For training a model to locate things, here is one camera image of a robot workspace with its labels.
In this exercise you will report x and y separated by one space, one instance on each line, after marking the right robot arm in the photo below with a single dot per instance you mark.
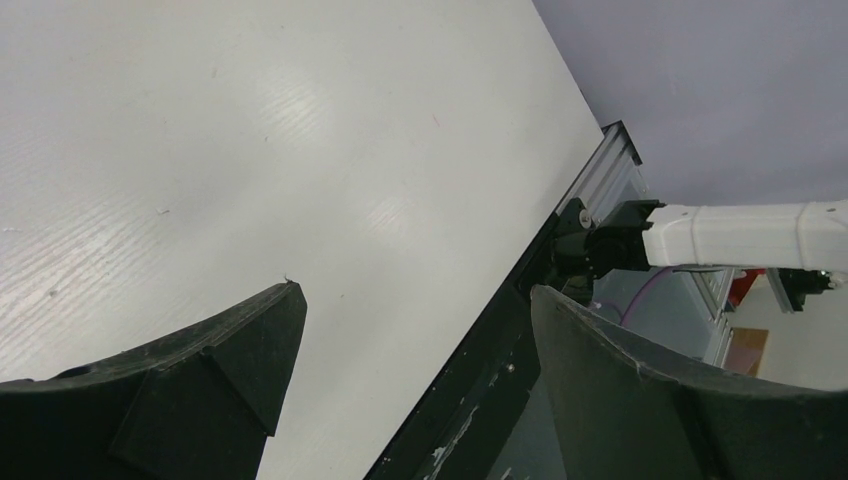
639 235

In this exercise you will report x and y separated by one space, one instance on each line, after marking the aluminium rail frame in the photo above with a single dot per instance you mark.
683 309

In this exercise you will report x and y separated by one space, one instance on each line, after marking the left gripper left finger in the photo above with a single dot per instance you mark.
199 403

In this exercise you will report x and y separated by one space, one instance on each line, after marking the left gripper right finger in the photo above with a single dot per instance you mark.
625 407

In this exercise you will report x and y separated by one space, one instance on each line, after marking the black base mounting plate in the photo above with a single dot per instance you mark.
462 421

